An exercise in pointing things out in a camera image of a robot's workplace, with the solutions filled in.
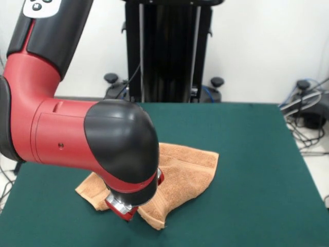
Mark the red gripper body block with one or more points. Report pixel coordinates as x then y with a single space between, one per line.
124 214

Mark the gray floor leg black knob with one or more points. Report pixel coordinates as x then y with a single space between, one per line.
308 113

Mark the tan terry towel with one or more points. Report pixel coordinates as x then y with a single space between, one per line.
187 175

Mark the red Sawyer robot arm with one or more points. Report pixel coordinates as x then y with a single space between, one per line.
77 133

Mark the dark green table cloth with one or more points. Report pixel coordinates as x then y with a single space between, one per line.
231 128

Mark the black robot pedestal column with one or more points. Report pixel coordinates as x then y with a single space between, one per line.
167 51

